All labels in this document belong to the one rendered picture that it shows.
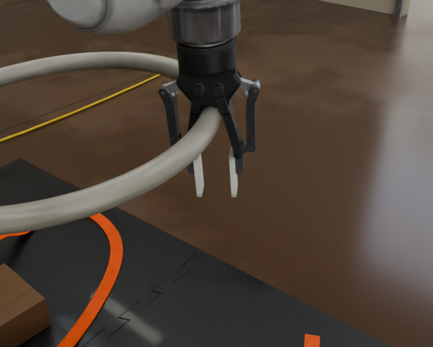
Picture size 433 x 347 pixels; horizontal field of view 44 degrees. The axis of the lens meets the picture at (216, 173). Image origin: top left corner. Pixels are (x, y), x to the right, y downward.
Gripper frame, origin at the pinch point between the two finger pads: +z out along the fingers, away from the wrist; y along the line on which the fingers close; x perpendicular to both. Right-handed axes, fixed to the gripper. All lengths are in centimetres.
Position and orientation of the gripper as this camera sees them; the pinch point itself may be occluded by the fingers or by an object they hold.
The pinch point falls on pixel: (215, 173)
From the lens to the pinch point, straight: 77.9
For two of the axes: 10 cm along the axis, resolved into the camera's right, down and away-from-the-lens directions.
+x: -1.0, 5.5, -8.3
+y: -9.9, 0.0, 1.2
